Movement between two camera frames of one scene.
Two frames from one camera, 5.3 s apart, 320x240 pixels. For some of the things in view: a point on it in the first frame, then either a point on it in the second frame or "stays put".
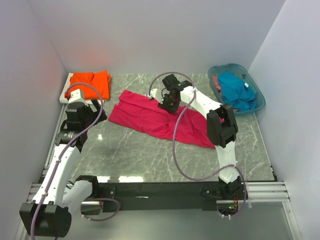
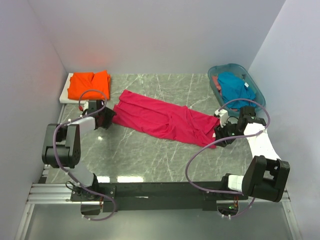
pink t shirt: (139, 111) stays put
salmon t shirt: (217, 83) stays put
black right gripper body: (169, 105) -> (228, 130)
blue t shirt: (235, 93) stays put
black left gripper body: (92, 116) -> (107, 115)
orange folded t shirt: (101, 80) stays put
